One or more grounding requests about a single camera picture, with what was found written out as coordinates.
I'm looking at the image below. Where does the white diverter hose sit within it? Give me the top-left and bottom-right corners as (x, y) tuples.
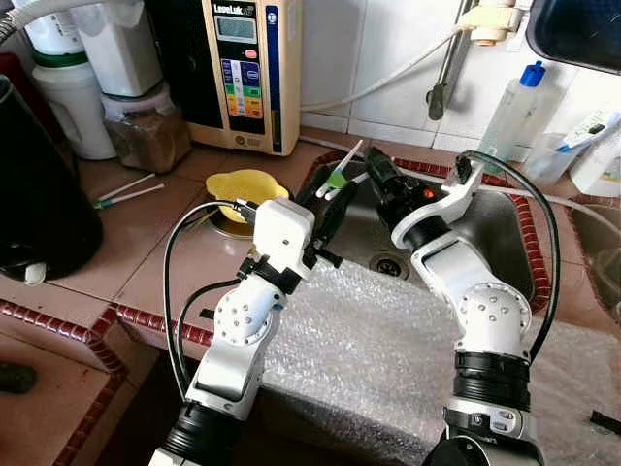
(301, 24), (467, 113)

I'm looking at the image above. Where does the steel faucet pipe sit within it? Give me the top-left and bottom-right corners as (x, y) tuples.
(427, 0), (476, 122)

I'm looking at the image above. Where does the steel sink basin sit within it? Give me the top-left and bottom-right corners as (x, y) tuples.
(291, 155), (554, 312)
(568, 199), (621, 321)

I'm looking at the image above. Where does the beige water ionizer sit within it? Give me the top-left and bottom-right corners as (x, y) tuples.
(150, 0), (304, 156)

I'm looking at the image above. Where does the white plastic jug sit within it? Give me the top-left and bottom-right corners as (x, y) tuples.
(32, 53), (117, 161)

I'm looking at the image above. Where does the grey flexible ionizer hose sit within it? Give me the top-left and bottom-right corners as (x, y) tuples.
(0, 0), (147, 45)

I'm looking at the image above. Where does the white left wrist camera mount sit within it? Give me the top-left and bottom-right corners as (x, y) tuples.
(252, 199), (316, 273)

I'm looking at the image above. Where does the black kettle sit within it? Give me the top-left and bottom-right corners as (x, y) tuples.
(0, 73), (105, 283)

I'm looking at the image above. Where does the dark oblong object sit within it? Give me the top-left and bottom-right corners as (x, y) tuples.
(0, 361), (38, 394)

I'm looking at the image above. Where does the labelled white tub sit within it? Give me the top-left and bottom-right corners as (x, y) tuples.
(19, 0), (86, 57)

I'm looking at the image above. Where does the white straw with green tip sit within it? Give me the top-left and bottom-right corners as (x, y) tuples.
(97, 173), (156, 202)
(94, 183), (164, 210)

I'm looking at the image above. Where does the white plastic container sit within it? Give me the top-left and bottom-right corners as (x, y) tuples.
(73, 0), (164, 98)

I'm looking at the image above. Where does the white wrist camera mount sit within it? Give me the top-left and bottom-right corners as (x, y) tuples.
(252, 199), (316, 273)
(391, 160), (486, 249)

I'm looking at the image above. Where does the beige faucet diverter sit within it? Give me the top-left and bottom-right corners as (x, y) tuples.
(461, 0), (525, 47)

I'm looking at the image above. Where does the yellow plastic bowl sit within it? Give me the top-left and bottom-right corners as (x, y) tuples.
(204, 170), (290, 224)

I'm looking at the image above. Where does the dark blue tray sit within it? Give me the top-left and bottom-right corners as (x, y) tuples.
(524, 0), (621, 77)

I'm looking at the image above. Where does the white green plastic utensil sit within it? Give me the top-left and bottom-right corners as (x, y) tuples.
(315, 139), (367, 202)

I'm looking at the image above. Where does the plastic jar of brown powder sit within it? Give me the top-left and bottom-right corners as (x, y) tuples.
(102, 83), (192, 174)

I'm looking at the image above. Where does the black strap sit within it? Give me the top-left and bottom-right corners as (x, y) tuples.
(590, 411), (621, 435)

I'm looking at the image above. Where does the clear bottle with blue cap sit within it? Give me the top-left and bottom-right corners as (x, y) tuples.
(480, 60), (547, 176)

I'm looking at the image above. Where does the clear bubble wrap sheet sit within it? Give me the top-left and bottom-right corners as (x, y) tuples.
(218, 257), (621, 466)

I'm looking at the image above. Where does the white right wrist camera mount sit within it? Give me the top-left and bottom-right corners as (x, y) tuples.
(391, 160), (486, 249)

